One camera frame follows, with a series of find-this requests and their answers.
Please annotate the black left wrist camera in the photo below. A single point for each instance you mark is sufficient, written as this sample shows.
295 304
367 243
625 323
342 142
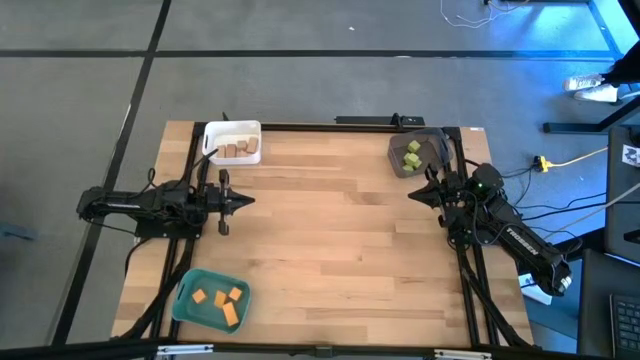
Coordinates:
212 198

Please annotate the grey translucent plastic bin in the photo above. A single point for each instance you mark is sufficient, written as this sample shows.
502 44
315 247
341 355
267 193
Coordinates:
430 145

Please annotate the black aluminium table frame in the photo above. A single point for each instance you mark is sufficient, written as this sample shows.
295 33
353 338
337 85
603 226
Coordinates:
300 126

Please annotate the black metal stand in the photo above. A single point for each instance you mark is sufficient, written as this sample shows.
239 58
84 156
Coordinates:
570 128

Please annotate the teal plastic bin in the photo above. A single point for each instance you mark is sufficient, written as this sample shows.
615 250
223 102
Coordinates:
210 317

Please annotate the dark grey desk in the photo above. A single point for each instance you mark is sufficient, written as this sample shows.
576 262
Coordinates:
595 310

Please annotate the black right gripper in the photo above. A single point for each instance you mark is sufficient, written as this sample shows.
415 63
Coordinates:
452 200

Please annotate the person's leg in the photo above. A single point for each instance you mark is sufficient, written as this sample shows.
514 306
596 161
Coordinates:
625 67

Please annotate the natural wood cube block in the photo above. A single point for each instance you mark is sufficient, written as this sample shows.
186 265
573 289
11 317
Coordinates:
242 145

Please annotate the dark grey box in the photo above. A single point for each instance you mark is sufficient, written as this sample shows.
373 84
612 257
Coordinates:
622 200

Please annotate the person's shoe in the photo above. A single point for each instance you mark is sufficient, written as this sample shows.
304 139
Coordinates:
582 81
597 93

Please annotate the white printed paper sheet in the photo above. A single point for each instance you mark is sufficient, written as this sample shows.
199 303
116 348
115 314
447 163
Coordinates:
532 292

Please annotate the green rounded block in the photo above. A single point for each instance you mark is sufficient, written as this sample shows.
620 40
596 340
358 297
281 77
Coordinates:
418 164

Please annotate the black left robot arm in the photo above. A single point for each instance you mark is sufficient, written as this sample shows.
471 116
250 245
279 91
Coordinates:
130 202

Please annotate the orange rectangular block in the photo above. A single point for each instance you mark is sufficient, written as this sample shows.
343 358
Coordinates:
230 314

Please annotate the white plastic bin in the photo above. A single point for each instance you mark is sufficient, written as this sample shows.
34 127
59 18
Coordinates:
232 129

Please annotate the white marker label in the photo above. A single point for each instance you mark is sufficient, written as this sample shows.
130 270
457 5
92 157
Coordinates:
631 155

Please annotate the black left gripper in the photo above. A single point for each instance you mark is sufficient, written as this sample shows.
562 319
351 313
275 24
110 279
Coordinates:
223 202

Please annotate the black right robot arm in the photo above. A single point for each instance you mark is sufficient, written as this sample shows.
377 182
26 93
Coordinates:
520 240

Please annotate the silver metal bracket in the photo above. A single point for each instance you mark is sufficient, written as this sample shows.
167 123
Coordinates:
180 350
462 355

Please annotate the orange triangular block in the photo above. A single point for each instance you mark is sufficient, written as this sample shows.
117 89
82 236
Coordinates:
220 299

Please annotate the green rectangular block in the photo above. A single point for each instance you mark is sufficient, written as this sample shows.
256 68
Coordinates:
408 168

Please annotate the black keyboard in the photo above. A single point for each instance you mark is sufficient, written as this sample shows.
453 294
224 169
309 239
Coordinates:
625 325

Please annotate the black crossbar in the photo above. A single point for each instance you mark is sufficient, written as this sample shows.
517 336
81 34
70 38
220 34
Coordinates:
100 346

